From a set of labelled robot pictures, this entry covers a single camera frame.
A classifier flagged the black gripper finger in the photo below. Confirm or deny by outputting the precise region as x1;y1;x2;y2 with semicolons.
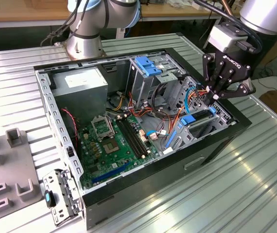
202;53;226;105
213;69;256;100

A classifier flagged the orange disk power wire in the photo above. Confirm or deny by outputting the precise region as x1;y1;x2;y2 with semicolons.
172;83;212;127

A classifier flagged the blue disk data wire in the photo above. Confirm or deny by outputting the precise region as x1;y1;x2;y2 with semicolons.
184;87;198;114

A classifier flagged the hard disk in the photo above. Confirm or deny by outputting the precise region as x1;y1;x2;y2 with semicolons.
164;106;218;149

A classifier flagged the silver disk bay cage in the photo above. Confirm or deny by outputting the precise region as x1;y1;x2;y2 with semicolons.
162;75;237;156

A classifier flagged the blue plastic drive latch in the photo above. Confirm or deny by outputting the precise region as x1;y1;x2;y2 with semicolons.
135;56;163;76

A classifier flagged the silver optical drive cage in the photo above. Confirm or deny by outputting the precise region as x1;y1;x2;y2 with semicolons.
126;54;186;110

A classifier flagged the CPU socket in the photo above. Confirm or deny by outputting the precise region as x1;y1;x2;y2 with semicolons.
102;137;120;154

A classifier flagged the black PC case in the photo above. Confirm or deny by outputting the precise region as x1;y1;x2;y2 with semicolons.
33;47;253;231

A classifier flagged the metal socket cover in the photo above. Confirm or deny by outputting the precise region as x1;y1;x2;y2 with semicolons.
91;116;116;142

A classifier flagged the grey power supply unit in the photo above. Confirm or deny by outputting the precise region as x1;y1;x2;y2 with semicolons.
51;67;109;124

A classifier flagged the green motherboard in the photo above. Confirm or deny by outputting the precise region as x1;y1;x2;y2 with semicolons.
76;113;160;191

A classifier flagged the blue expansion slot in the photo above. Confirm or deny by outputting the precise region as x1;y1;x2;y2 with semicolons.
91;162;131;184

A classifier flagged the black case fan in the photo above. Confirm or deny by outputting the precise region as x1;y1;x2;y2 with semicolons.
60;108;82;158

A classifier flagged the wooden desk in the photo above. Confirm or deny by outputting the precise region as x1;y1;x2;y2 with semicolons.
0;0;226;29

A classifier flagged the black and blue latch clip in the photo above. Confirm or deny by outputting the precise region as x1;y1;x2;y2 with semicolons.
44;190;56;208

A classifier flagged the grey parts rack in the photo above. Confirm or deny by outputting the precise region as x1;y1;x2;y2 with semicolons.
0;121;44;219

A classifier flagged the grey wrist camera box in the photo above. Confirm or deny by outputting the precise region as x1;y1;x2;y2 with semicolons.
209;25;247;53

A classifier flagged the black camera cable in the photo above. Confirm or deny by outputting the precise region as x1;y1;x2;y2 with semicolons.
193;0;263;53

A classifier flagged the multicoloured power wire bundle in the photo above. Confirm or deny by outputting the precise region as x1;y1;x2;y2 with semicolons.
105;91;158;119

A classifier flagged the blue wire with white plug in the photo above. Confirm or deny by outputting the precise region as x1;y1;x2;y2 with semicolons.
146;130;169;140

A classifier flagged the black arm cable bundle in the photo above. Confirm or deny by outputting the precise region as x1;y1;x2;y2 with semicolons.
40;0;92;47

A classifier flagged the red fan wire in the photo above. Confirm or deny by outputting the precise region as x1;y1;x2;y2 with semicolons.
61;108;79;149

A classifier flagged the silver expansion slot bracket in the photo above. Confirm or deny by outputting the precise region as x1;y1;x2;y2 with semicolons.
43;169;84;227

